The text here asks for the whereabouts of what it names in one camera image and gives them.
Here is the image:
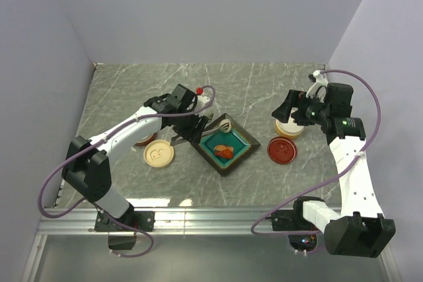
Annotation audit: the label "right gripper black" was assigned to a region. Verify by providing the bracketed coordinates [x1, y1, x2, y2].
[272, 89, 330, 125]

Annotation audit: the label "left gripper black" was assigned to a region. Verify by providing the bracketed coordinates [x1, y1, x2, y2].
[173, 106, 209, 144]

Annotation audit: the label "metal tongs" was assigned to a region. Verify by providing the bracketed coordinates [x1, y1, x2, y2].
[170, 127, 221, 147]

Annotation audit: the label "white egg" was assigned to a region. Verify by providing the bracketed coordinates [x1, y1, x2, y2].
[219, 119, 232, 133]

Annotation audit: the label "salmon piece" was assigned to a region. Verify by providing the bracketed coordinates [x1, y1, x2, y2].
[214, 145, 234, 152]

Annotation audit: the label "red fried chicken piece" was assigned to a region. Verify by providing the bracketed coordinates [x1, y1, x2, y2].
[214, 150, 234, 160]

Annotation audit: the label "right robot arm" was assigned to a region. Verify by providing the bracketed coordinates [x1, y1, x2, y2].
[272, 83, 396, 258]

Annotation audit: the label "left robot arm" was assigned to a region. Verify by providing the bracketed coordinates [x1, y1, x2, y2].
[61, 85, 215, 230]

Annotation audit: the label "red steel lunch container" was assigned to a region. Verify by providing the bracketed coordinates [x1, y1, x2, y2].
[135, 133, 157, 147]

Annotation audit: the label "cream white bowl container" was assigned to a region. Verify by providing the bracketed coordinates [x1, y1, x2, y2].
[275, 118, 304, 139]

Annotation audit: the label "teal square plate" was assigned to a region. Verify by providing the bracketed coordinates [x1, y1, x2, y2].
[193, 113, 260, 176]

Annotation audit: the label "cream round lid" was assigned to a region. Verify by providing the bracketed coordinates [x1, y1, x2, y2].
[143, 139, 174, 168]

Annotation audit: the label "red round lid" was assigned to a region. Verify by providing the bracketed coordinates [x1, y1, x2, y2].
[267, 137, 297, 164]

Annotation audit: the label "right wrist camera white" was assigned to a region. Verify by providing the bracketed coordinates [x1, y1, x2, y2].
[306, 70, 328, 101]

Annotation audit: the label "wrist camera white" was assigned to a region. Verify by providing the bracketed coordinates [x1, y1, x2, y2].
[306, 70, 328, 101]
[194, 87, 210, 111]

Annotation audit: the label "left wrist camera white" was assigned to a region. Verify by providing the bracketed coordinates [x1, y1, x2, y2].
[194, 87, 210, 111]

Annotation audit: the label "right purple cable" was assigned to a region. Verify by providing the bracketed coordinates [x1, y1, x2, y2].
[250, 69, 381, 256]

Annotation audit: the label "purple cable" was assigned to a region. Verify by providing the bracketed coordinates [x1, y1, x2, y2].
[37, 85, 216, 258]
[250, 69, 381, 256]

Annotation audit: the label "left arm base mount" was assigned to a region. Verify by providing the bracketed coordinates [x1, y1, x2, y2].
[94, 209, 155, 258]

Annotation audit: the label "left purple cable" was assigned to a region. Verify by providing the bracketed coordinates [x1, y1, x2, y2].
[37, 85, 216, 258]

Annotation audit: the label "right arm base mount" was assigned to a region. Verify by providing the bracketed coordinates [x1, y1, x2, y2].
[269, 207, 331, 256]

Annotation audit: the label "aluminium mounting rail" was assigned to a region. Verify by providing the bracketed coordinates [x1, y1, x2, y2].
[36, 206, 270, 236]

